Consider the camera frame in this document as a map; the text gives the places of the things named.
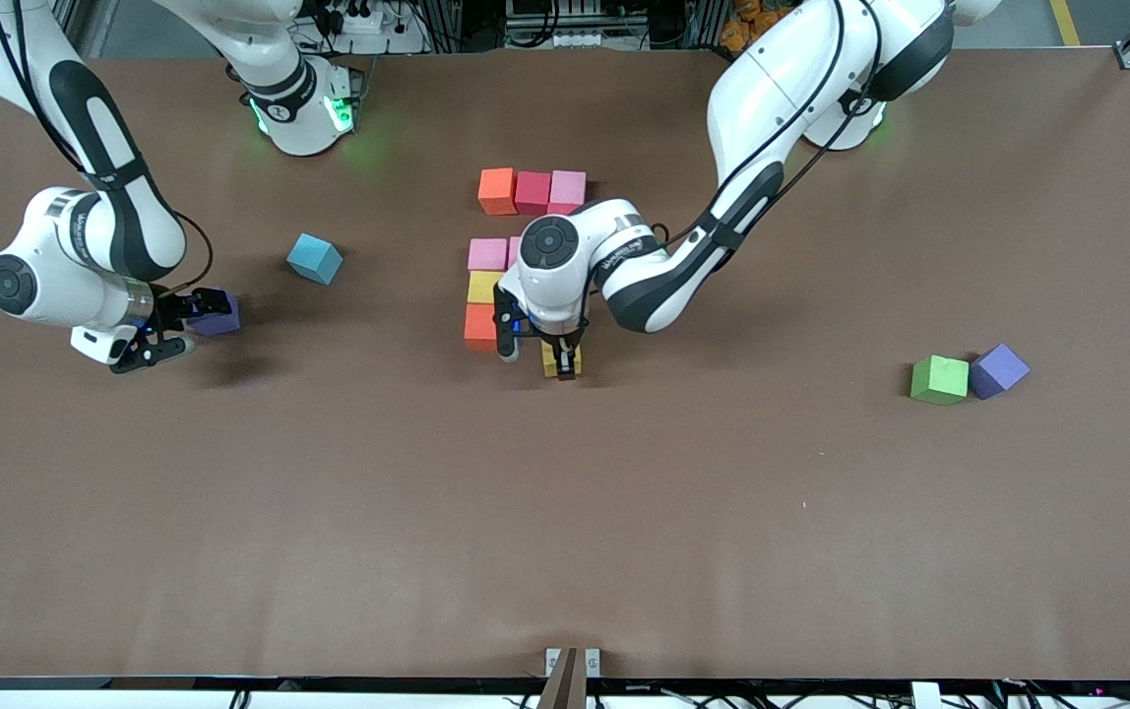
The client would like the purple foam cube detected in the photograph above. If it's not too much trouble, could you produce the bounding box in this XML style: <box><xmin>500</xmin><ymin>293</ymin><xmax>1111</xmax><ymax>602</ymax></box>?
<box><xmin>969</xmin><ymin>343</ymin><xmax>1032</xmax><ymax>401</ymax></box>
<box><xmin>186</xmin><ymin>288</ymin><xmax>242</xmax><ymax>338</ymax></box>

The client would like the orange foam cube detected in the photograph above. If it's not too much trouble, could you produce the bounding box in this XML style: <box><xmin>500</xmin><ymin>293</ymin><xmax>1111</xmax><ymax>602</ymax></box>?
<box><xmin>477</xmin><ymin>167</ymin><xmax>519</xmax><ymax>217</ymax></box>
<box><xmin>464</xmin><ymin>303</ymin><xmax>500</xmax><ymax>354</ymax></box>

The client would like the crimson foam cube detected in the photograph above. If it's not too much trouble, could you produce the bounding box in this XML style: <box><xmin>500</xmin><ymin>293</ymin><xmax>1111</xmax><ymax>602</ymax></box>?
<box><xmin>514</xmin><ymin>170</ymin><xmax>554</xmax><ymax>216</ymax></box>

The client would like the light blue foam cube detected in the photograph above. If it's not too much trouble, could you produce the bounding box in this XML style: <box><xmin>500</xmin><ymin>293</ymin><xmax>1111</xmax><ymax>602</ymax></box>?
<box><xmin>285</xmin><ymin>232</ymin><xmax>345</xmax><ymax>287</ymax></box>

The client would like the paper table cover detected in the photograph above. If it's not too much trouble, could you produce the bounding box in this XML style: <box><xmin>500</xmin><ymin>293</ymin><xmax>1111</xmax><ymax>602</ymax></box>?
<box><xmin>0</xmin><ymin>49</ymin><xmax>1130</xmax><ymax>680</ymax></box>

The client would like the pile of orange objects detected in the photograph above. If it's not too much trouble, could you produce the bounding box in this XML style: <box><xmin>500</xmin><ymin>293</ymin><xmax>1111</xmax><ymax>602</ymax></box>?
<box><xmin>720</xmin><ymin>0</ymin><xmax>792</xmax><ymax>52</ymax></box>

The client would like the green foam cube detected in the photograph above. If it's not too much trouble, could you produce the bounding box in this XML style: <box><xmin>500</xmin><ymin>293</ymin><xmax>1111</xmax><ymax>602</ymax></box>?
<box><xmin>910</xmin><ymin>354</ymin><xmax>971</xmax><ymax>407</ymax></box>

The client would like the metal mounting bracket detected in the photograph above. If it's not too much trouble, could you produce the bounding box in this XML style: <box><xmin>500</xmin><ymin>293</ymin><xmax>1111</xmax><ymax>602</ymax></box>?
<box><xmin>544</xmin><ymin>646</ymin><xmax>602</xmax><ymax>709</ymax></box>

